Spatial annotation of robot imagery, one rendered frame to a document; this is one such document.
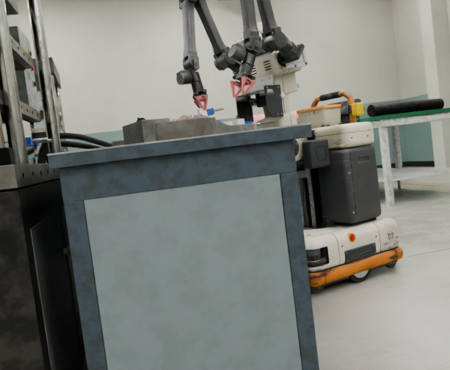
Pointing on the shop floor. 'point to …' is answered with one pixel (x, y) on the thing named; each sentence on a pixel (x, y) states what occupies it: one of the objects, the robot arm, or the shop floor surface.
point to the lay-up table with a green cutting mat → (429, 111)
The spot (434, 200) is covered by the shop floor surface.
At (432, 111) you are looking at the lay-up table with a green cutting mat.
